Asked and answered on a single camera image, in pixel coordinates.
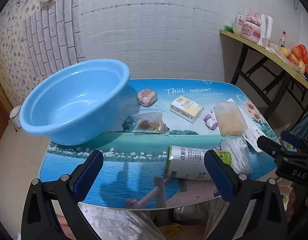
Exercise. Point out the dark cloth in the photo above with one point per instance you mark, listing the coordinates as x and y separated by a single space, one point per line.
302 125

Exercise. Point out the small clear bottle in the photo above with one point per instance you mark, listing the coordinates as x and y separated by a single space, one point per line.
282 40

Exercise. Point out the red bag of oranges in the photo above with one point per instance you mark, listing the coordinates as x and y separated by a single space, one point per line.
295 56

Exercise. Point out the white and yellow tissue pack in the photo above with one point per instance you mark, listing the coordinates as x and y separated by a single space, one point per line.
186 108

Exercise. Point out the person's right hand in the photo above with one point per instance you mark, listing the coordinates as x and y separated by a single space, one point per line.
297 202

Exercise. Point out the white and green canister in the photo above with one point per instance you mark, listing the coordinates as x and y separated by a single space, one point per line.
186 162

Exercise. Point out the clear bag of cotton swabs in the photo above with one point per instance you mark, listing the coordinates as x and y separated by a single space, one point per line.
237 152

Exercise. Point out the pink cartoon storage box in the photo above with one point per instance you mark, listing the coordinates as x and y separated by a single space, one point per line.
251 27

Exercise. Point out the pink and white toy figure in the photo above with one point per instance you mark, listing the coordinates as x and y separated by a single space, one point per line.
211 122

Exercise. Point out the white flat packet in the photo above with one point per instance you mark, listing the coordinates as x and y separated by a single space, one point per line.
254 133

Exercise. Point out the small green object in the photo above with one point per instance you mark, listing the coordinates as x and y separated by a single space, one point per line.
228 28

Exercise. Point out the white plastic container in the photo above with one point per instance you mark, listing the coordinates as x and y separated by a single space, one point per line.
267 28

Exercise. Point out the plastic bottle with red label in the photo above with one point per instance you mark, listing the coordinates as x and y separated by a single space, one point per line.
240 17

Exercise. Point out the white cup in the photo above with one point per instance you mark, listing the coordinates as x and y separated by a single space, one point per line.
236 28

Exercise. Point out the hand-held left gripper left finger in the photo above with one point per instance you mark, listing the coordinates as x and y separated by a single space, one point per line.
90 175

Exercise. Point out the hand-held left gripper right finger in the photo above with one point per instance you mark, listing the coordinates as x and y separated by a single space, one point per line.
220 177

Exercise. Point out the white jar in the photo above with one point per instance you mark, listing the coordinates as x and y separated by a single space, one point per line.
15 116

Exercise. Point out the blue plastic basin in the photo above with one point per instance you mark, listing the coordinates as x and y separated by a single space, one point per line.
68 100

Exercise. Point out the clear snack bag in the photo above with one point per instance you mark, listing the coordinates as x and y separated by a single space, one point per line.
151 123

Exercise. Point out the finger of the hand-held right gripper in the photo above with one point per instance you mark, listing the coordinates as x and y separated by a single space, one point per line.
291 137
269 145

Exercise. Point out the clear box of toothpicks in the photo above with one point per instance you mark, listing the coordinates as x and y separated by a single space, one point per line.
230 118

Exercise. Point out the yellow folding side table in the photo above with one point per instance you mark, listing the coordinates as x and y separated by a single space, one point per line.
269 55

